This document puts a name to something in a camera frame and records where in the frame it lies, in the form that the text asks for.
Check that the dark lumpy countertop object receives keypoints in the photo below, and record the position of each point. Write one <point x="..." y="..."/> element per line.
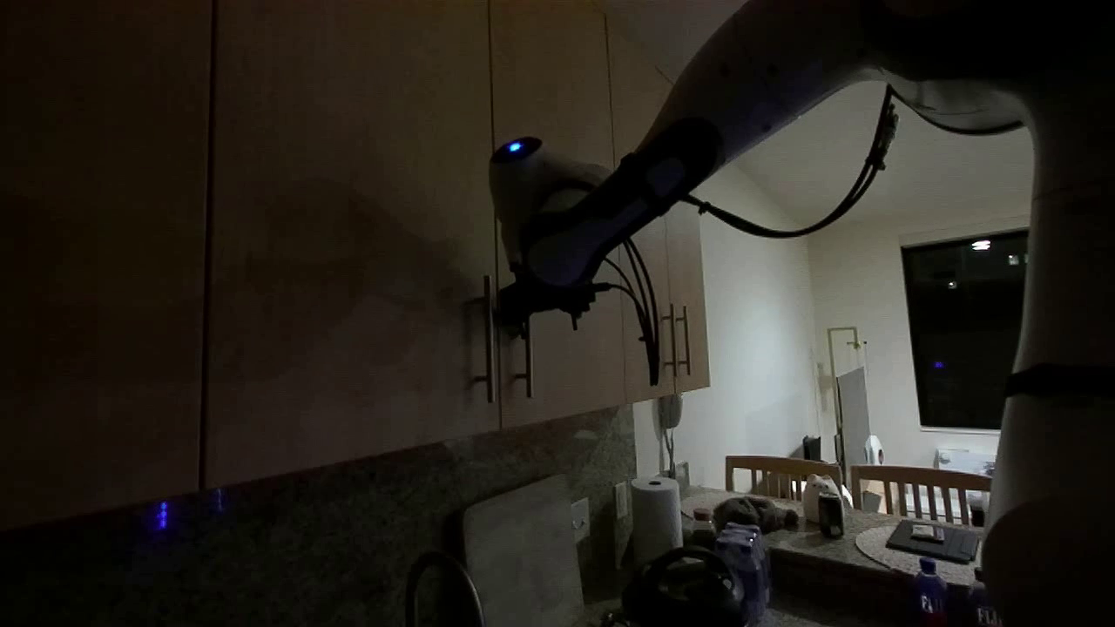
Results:
<point x="753" y="514"/>

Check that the curved metal faucet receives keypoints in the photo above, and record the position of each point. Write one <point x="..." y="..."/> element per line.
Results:
<point x="422" y="581"/>

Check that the clear plastic jug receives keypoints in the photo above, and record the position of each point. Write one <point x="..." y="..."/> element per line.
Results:
<point x="752" y="561"/>

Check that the round black kettle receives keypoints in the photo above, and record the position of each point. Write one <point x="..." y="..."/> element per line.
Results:
<point x="684" y="594"/>

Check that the white upright panel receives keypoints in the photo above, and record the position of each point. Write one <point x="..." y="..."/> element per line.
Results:
<point x="855" y="419"/>

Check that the dark window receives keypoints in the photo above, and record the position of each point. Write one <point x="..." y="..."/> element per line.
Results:
<point x="964" y="337"/>

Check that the pale cutting board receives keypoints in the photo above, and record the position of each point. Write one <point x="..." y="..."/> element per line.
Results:
<point x="524" y="560"/>

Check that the white paper towel roll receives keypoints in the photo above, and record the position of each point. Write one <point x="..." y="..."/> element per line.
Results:
<point x="655" y="525"/>

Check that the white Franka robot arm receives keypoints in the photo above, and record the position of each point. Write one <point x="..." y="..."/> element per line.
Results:
<point x="753" y="72"/>

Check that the thin white floor lamp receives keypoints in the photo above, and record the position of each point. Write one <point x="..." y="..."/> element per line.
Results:
<point x="831" y="384"/>

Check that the wooden dining chair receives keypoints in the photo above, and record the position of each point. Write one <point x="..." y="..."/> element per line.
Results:
<point x="926" y="493"/>
<point x="780" y="476"/>

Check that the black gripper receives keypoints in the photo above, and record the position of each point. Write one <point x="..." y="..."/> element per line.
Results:
<point x="563" y="300"/>

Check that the round beige placemat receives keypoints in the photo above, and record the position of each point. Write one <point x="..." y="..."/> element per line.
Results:
<point x="882" y="556"/>

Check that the small white appliance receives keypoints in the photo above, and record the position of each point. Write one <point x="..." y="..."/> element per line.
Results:
<point x="825" y="507"/>

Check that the blue capped water bottle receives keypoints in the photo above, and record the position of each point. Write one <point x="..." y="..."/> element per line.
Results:
<point x="931" y="594"/>

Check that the white wall outlet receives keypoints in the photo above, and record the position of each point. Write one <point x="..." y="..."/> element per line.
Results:
<point x="581" y="521"/>

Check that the flat black tray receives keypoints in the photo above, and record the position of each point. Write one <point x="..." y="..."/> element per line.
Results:
<point x="934" y="540"/>

